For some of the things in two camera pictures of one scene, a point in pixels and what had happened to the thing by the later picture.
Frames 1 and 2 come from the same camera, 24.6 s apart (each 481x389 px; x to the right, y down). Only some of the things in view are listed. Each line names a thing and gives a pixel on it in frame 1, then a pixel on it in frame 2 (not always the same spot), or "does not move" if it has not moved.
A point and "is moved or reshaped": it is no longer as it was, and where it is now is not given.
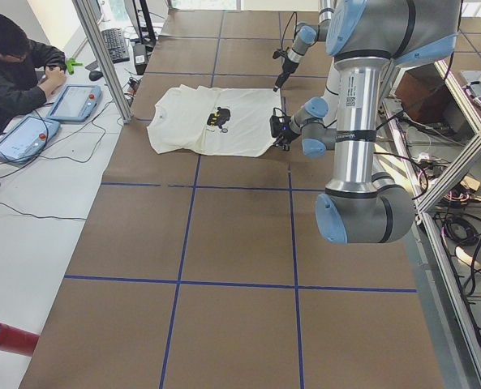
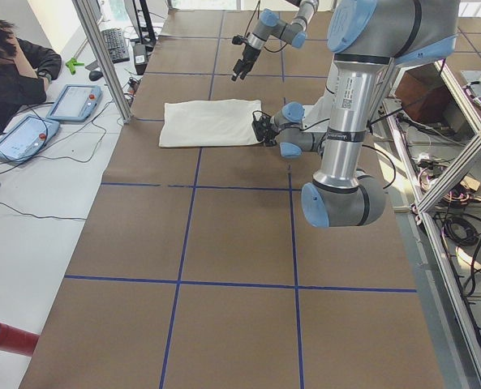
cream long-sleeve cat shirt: x=207 y=121 is moved or reshaped
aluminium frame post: x=116 y=89 does not move
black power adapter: x=139 y=57 does not move
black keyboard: x=116 y=44 does not move
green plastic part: x=70 y=64 does not move
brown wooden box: x=422 y=93 does not move
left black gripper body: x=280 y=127 -> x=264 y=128
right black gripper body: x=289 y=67 -> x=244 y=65
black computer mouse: x=95 y=74 does not move
